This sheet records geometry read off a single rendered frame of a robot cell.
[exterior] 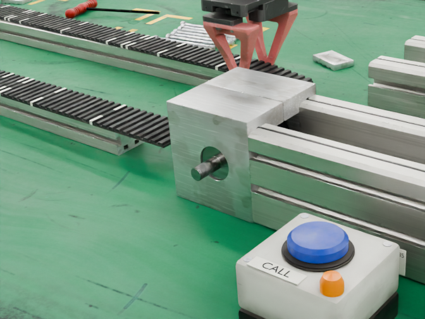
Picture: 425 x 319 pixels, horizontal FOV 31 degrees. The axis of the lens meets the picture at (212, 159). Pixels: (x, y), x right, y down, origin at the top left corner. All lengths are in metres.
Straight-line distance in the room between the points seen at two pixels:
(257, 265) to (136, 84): 0.53
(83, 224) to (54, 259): 0.06
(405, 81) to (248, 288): 0.32
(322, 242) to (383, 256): 0.04
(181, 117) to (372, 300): 0.25
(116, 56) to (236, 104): 0.44
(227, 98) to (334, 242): 0.21
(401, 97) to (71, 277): 0.35
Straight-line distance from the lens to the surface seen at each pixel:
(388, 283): 0.53
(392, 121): 0.64
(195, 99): 0.68
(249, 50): 0.87
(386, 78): 0.77
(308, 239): 0.51
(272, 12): 0.88
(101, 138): 0.83
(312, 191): 0.61
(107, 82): 1.02
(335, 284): 0.47
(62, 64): 1.11
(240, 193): 0.66
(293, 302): 0.50
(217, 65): 0.93
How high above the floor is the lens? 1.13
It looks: 26 degrees down
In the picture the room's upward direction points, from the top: 5 degrees counter-clockwise
